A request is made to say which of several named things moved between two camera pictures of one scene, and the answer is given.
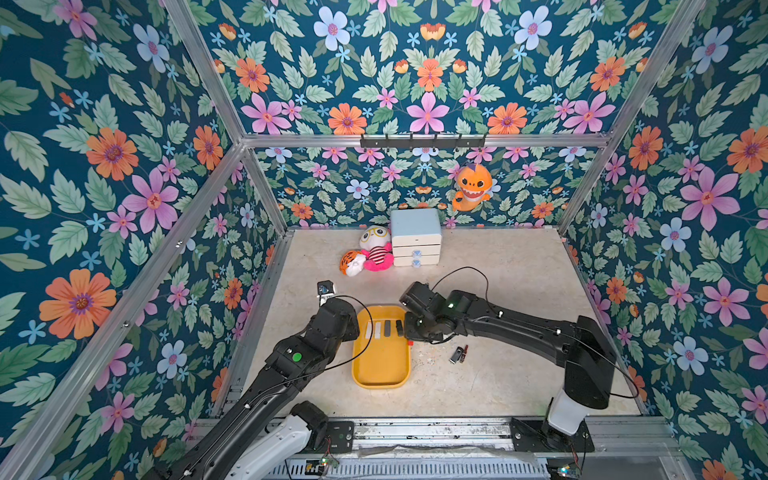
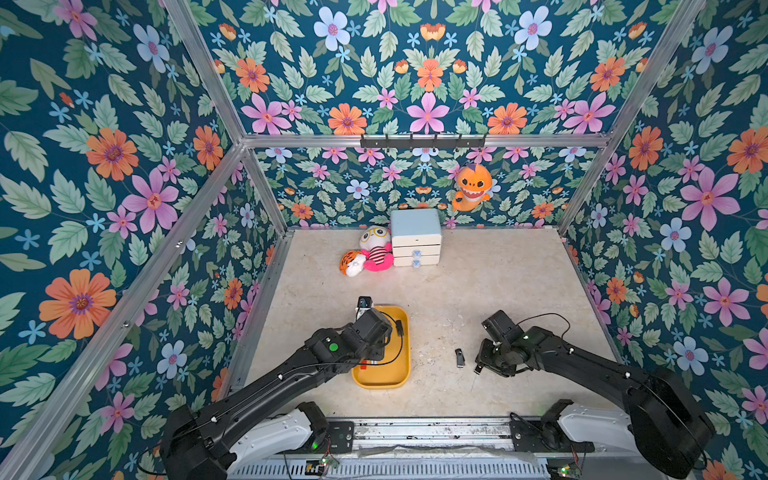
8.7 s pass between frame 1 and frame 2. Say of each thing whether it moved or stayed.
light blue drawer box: stayed
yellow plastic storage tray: stayed
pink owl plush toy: stayed
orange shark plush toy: stayed
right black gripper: moved
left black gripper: moved
